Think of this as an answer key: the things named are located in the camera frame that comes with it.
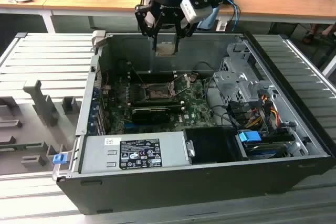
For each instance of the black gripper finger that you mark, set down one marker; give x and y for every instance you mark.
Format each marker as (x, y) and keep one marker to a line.
(141, 22)
(181, 28)

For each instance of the silver square CPU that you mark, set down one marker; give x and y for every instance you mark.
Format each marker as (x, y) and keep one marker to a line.
(165, 50)

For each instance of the CPU socket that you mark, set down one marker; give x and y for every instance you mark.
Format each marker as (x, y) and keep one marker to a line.
(157, 93)

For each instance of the blue expansion slot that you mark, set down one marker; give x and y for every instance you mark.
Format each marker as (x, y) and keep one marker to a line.
(131, 125)

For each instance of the white power socket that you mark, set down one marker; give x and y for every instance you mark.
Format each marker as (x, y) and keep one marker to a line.
(221, 26)

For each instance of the black RAM slots bank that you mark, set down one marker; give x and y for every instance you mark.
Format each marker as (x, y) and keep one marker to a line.
(155, 76)
(157, 105)

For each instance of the silver metal drive cage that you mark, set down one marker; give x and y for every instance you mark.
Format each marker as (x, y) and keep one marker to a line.
(231, 82)

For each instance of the green motherboard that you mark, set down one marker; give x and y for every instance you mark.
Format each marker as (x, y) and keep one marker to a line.
(194, 108)

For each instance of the black graphics card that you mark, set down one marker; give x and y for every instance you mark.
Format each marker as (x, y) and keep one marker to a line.
(149, 116)

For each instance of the blue disk carrier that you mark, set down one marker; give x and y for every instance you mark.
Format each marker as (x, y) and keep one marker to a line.
(248, 137)

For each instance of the person's sandalled foot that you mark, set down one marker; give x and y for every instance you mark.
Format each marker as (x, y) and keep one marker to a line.
(308, 37)

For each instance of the black rating label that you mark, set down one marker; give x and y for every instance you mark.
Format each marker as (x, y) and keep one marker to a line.
(140, 153)

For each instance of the grey power supply unit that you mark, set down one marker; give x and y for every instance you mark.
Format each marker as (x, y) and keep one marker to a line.
(97, 155)

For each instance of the hard disk drive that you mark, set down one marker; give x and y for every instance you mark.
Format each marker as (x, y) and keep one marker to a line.
(262, 151)

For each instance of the grey parts rack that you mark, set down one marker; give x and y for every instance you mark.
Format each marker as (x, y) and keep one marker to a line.
(31, 129)

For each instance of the white table leg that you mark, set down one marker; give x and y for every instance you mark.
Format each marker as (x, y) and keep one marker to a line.
(331, 65)

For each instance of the blue plastic latch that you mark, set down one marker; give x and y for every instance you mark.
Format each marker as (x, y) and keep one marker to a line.
(58, 159)

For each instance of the black open PC case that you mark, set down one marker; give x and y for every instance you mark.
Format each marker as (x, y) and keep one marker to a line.
(157, 192)

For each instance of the green RAM stick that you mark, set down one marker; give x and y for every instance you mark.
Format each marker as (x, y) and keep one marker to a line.
(21, 146)

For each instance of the small grey wrist camera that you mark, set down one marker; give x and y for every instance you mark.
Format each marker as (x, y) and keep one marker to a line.
(149, 20)

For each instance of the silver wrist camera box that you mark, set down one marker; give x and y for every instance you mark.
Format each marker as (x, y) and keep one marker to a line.
(194, 11)

